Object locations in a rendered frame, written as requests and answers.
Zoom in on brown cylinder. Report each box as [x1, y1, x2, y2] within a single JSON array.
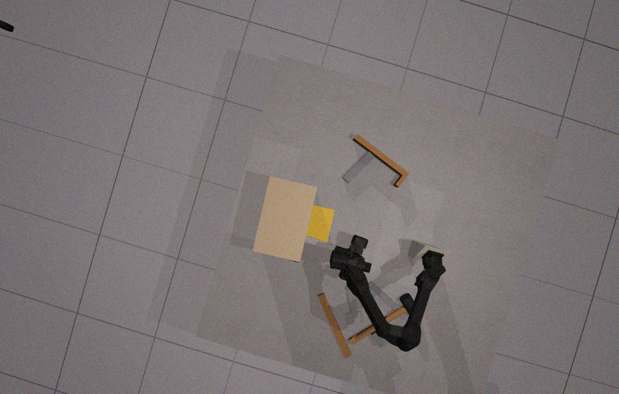
[[305, 236, 338, 251]]

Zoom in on tan l-shaped wooden stick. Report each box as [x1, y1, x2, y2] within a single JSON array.
[[353, 134, 410, 187]]

